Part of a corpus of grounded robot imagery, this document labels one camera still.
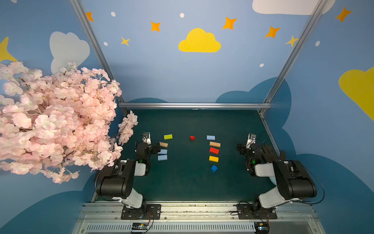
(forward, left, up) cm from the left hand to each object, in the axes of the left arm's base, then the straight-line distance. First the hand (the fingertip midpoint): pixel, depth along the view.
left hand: (150, 139), depth 94 cm
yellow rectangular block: (-9, -42, -8) cm, 44 cm away
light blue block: (+8, -41, -8) cm, 43 cm away
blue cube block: (-16, -41, -6) cm, 45 cm away
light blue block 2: (-5, -9, -6) cm, 12 cm away
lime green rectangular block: (+8, -11, -8) cm, 15 cm away
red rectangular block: (-3, -43, -8) cm, 44 cm away
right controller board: (-45, -64, -10) cm, 79 cm away
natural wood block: (+2, -44, -8) cm, 45 cm away
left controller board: (-46, -2, -9) cm, 47 cm away
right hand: (+1, -66, 0) cm, 66 cm away
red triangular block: (+6, -28, -6) cm, 29 cm away
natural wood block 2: (+1, -7, -8) cm, 11 cm away
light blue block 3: (-9, -8, -9) cm, 15 cm away
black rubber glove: (-5, -80, -7) cm, 81 cm away
